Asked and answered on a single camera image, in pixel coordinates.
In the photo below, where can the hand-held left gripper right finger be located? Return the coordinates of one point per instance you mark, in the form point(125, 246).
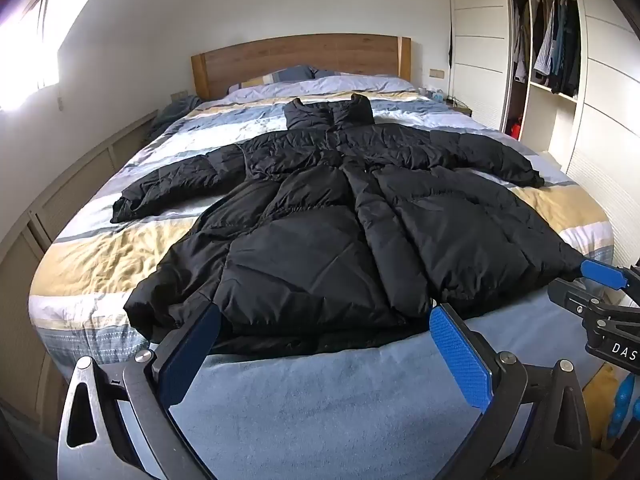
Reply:
point(462, 360)

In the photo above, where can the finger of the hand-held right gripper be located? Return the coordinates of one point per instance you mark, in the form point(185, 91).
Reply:
point(575, 300)
point(602, 272)

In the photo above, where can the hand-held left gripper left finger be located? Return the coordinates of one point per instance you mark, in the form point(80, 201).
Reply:
point(192, 355)

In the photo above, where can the black puffer coat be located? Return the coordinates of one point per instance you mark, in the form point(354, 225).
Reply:
point(325, 210)

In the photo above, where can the row of hanging clothes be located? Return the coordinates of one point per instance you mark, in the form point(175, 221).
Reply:
point(560, 45)

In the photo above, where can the yellow cloth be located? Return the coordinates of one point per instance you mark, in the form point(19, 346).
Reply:
point(605, 380)

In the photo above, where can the blue textured object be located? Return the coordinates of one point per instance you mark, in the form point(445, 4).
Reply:
point(625, 402)

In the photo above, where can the light blue bed sheet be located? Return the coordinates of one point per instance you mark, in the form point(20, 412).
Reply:
point(310, 410)

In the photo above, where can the bed with striped duvet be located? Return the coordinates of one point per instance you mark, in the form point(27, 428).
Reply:
point(100, 255)

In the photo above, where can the red object in wardrobe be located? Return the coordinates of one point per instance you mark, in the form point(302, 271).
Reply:
point(515, 130)

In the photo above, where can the wooden nightstand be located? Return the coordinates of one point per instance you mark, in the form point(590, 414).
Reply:
point(462, 109)

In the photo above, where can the small bottles on nightstand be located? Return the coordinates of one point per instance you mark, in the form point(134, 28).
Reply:
point(434, 94)

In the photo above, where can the blue-grey cloth pile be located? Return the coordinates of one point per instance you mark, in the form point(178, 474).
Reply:
point(175, 110)

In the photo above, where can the white wardrobe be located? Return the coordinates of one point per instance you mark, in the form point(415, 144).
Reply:
point(480, 20)

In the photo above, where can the striped pillow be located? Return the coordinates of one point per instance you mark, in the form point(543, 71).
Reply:
point(285, 75)

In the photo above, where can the wooden headboard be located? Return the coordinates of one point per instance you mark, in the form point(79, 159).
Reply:
point(300, 52)

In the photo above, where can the bright window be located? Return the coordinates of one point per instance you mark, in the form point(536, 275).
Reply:
point(25, 50)

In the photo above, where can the beige slatted wall cabinet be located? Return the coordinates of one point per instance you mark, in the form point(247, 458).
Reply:
point(65, 195)

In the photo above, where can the beige wall socket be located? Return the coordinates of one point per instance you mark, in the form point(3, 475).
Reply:
point(436, 73)
point(179, 96)

